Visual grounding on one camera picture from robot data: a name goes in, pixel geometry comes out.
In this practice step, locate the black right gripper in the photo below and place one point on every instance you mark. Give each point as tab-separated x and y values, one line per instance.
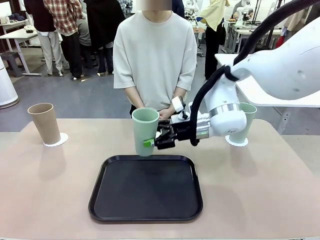
182	135

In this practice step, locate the green tall cup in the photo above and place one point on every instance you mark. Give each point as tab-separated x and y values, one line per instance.
250	110
142	130

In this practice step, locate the white scalloped coaster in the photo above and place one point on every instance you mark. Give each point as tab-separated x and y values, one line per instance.
237	145
64	140

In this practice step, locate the brown tall cup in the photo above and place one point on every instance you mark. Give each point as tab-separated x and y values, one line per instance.
46	125

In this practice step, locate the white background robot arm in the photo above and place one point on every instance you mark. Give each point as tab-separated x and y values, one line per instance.
241	12

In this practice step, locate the person's right forearm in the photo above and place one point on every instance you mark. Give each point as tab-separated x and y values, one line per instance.
133	96

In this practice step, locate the person's left forearm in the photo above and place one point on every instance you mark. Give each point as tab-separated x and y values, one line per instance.
178	91

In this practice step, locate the person's left hand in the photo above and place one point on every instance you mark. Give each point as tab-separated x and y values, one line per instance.
167	113

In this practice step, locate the black plastic tray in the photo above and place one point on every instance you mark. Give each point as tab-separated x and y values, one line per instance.
150	190

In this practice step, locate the person in beige sweater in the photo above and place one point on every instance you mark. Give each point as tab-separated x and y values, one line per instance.
155	50

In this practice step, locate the white side table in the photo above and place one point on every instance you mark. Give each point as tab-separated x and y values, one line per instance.
252	98

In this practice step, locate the person in yellow shirt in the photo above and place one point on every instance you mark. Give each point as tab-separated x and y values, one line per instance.
213	50

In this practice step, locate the person in black coat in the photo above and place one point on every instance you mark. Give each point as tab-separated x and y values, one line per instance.
102	25

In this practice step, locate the grey background workbench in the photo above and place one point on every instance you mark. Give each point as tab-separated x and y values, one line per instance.
242	32

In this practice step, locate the person in white trousers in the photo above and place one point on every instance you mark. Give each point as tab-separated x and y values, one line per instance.
50	50

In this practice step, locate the black tripod pole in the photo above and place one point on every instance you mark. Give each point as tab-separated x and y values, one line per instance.
270	37

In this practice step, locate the person in plaid shirt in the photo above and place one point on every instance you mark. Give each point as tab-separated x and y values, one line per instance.
67	20

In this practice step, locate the white air purifier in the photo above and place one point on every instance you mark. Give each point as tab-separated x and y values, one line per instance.
6	87

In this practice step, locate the grey plastic stool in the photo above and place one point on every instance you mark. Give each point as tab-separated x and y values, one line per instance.
13	62

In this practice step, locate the person in beige coat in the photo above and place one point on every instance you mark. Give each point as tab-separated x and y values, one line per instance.
295	25

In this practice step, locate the white background desk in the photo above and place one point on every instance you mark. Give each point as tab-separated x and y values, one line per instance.
20	35

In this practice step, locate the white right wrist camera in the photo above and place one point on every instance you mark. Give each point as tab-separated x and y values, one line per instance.
178	103

